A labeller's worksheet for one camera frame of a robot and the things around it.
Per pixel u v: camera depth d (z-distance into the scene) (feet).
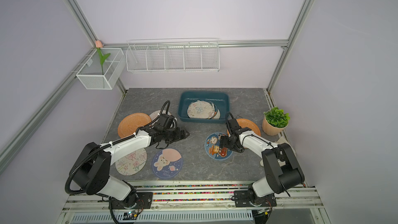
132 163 2.80
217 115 3.46
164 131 2.32
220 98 3.80
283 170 1.44
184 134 2.63
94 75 2.53
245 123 3.34
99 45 2.93
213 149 2.99
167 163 2.81
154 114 3.52
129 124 3.35
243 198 2.42
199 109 3.50
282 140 3.12
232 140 2.19
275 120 2.87
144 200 2.43
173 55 3.45
